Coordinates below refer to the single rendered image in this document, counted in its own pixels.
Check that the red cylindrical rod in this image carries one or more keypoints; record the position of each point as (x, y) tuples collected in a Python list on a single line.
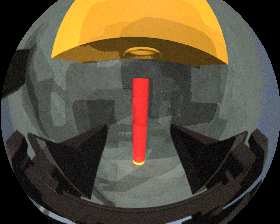
[(140, 92)]

